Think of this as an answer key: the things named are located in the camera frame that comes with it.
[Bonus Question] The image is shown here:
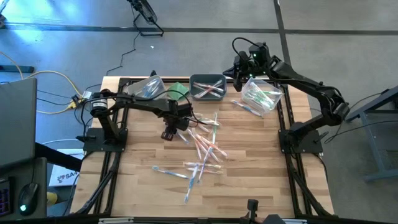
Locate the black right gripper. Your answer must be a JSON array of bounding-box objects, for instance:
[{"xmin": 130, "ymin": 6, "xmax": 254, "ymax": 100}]
[{"xmin": 222, "ymin": 42, "xmax": 272, "ymax": 93}]

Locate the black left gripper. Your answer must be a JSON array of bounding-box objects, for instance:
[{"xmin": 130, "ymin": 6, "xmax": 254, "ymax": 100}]
[{"xmin": 160, "ymin": 104, "xmax": 193, "ymax": 142}]

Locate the teal plastic bin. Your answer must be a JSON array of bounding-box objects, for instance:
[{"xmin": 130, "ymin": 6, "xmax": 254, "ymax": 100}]
[{"xmin": 188, "ymin": 73, "xmax": 227, "ymax": 102}]

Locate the green folded cloth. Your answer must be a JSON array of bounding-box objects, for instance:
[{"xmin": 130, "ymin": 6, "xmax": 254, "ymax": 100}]
[{"xmin": 167, "ymin": 81, "xmax": 190, "ymax": 101}]

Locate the clear plastic bin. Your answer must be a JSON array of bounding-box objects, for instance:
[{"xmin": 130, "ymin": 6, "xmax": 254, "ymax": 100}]
[{"xmin": 241, "ymin": 77, "xmax": 284, "ymax": 116}]

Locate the translucent white plastic bin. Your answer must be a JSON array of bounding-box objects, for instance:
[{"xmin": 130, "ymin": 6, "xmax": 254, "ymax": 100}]
[{"xmin": 126, "ymin": 74, "xmax": 168, "ymax": 102}]

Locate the black handheld control device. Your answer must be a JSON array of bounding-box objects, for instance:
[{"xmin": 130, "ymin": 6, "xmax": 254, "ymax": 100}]
[{"xmin": 239, "ymin": 198, "xmax": 287, "ymax": 224}]

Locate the black floor fan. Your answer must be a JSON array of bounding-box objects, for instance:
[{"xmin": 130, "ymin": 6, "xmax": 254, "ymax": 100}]
[{"xmin": 126, "ymin": 0, "xmax": 165, "ymax": 37}]

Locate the black diagonal beam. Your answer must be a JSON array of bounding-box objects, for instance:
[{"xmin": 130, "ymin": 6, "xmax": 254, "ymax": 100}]
[{"xmin": 34, "ymin": 142, "xmax": 84, "ymax": 172}]

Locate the white cardboard box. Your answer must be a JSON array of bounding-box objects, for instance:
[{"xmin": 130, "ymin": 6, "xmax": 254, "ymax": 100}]
[{"xmin": 49, "ymin": 148, "xmax": 85, "ymax": 187}]

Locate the dark grey desk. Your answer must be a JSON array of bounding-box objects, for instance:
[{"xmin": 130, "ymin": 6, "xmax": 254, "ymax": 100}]
[{"xmin": 0, "ymin": 157, "xmax": 48, "ymax": 220}]

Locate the small yellow object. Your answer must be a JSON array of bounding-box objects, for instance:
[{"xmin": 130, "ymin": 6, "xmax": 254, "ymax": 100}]
[{"xmin": 46, "ymin": 192, "xmax": 59, "ymax": 206}]

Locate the black computer mouse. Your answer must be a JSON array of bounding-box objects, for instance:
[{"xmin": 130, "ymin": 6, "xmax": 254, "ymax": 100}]
[{"xmin": 17, "ymin": 182, "xmax": 39, "ymax": 217}]

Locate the black floor bar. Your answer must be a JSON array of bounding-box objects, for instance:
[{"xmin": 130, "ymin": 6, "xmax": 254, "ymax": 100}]
[{"xmin": 0, "ymin": 64, "xmax": 35, "ymax": 74}]

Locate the grey blue metal stand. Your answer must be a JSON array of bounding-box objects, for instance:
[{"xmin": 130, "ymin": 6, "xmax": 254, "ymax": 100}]
[{"xmin": 343, "ymin": 84, "xmax": 398, "ymax": 184}]

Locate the black backlit keyboard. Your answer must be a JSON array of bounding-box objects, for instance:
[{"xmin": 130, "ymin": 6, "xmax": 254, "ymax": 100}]
[{"xmin": 0, "ymin": 176, "xmax": 14, "ymax": 218}]

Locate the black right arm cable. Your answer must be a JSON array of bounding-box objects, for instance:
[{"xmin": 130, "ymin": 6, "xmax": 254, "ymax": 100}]
[{"xmin": 231, "ymin": 37, "xmax": 259, "ymax": 60}]

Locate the yellow cable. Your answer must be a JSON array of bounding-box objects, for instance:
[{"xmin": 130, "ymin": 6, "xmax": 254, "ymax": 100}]
[{"xmin": 0, "ymin": 51, "xmax": 84, "ymax": 115}]

